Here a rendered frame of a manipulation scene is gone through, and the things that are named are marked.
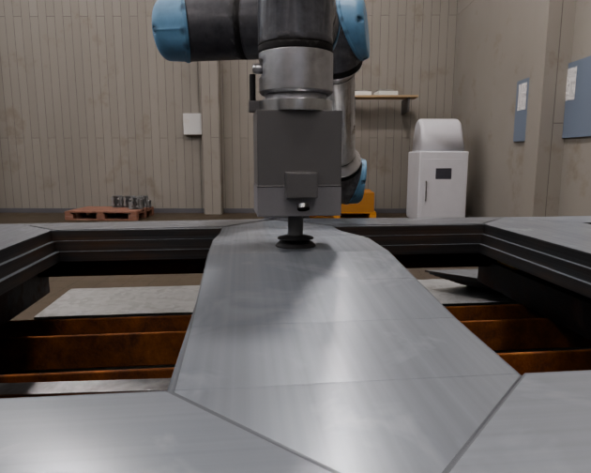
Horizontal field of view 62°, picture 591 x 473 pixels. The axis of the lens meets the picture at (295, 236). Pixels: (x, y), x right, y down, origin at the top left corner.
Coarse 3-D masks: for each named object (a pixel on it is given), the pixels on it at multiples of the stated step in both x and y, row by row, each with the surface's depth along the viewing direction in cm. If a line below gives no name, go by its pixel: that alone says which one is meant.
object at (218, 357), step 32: (384, 320) 33; (416, 320) 33; (448, 320) 33; (192, 352) 28; (224, 352) 28; (256, 352) 28; (288, 352) 28; (320, 352) 28; (352, 352) 28; (384, 352) 28; (416, 352) 28; (448, 352) 28; (480, 352) 28; (192, 384) 25; (224, 384) 25; (256, 384) 25; (288, 384) 25
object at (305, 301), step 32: (224, 288) 39; (256, 288) 39; (288, 288) 39; (320, 288) 39; (352, 288) 39; (384, 288) 39; (416, 288) 39; (192, 320) 33; (224, 320) 33; (256, 320) 33; (288, 320) 33; (320, 320) 33; (352, 320) 33
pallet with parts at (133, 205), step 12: (120, 204) 816; (132, 204) 785; (144, 204) 811; (72, 216) 764; (84, 216) 798; (96, 216) 798; (108, 216) 795; (120, 216) 798; (132, 216) 758; (144, 216) 792
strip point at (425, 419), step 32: (320, 384) 25; (352, 384) 25; (384, 384) 25; (416, 384) 25; (448, 384) 25; (480, 384) 25; (512, 384) 25; (224, 416) 22; (256, 416) 22; (288, 416) 22; (320, 416) 22; (352, 416) 22; (384, 416) 22; (416, 416) 22; (448, 416) 22; (480, 416) 22; (288, 448) 19; (320, 448) 19; (352, 448) 19; (384, 448) 19; (416, 448) 19; (448, 448) 19
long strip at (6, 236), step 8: (8, 224) 83; (16, 224) 83; (0, 232) 74; (8, 232) 74; (16, 232) 74; (24, 232) 74; (32, 232) 74; (40, 232) 74; (0, 240) 67; (8, 240) 67; (16, 240) 67; (24, 240) 67; (0, 248) 61
